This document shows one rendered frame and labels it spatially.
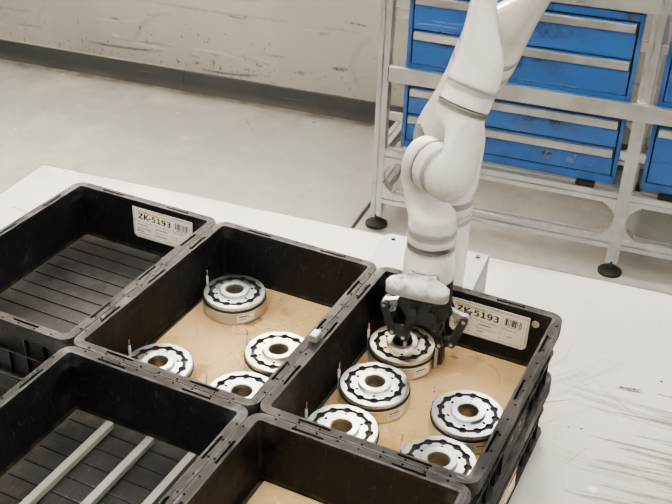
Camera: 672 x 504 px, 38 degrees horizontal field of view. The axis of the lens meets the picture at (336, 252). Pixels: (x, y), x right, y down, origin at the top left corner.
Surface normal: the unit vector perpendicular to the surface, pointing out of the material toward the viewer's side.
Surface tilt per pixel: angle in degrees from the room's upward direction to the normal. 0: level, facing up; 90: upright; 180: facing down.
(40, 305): 0
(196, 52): 90
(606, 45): 90
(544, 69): 90
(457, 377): 0
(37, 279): 0
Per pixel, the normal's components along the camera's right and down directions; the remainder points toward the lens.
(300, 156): 0.03, -0.85
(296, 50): -0.35, 0.48
